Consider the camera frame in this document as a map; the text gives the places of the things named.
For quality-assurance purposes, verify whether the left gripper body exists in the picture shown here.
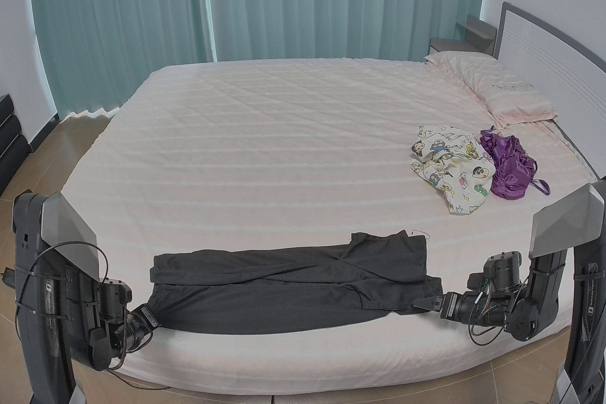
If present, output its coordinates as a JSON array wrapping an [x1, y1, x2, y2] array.
[[124, 304, 159, 342]]

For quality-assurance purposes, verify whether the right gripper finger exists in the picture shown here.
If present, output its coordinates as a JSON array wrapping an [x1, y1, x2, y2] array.
[[414, 296, 445, 313]]

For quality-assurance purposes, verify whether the purple satin garment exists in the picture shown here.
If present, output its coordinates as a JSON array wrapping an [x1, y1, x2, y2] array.
[[479, 130, 551, 200]]

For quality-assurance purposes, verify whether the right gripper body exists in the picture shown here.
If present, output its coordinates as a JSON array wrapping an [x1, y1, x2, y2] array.
[[440, 292, 476, 323]]

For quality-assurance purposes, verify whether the bed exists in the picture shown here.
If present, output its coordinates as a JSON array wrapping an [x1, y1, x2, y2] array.
[[62, 2, 606, 393]]

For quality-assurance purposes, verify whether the black long-sleeved shirt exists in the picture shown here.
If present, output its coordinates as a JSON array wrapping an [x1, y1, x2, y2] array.
[[149, 230, 443, 336]]

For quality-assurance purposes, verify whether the pale pink pillow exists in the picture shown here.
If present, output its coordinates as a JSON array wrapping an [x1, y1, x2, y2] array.
[[423, 51, 559, 128]]

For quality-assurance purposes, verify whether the black cable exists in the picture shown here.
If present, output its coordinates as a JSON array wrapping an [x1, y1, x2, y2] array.
[[106, 368, 169, 390], [468, 312, 506, 347], [16, 241, 109, 299]]

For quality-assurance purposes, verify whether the grey bedside table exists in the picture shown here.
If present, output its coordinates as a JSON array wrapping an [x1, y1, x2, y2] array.
[[428, 14, 498, 57]]

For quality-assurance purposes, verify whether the white printed garment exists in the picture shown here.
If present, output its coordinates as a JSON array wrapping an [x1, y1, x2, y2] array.
[[410, 124, 497, 216]]

